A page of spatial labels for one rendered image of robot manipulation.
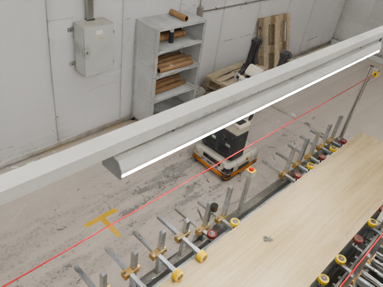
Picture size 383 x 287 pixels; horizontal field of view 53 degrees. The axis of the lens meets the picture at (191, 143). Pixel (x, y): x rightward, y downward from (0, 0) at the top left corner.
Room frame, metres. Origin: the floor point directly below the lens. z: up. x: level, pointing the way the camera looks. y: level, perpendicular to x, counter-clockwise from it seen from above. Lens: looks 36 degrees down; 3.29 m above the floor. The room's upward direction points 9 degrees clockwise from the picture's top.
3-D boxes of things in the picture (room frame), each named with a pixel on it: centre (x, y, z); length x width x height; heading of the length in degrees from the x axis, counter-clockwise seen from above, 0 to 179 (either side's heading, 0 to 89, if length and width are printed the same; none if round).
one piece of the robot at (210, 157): (3.96, -0.29, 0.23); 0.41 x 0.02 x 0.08; 50
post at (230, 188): (2.41, -0.38, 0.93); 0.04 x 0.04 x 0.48; 50
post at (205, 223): (2.22, -0.22, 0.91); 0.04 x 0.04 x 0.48; 50
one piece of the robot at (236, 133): (4.15, -0.42, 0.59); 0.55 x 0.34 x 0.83; 50
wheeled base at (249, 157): (4.22, -0.48, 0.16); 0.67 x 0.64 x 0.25; 140
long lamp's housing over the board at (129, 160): (2.02, -0.48, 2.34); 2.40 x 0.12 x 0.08; 140
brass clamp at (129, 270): (1.62, 0.27, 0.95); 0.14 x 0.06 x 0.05; 140
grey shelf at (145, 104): (5.11, 0.51, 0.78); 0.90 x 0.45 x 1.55; 140
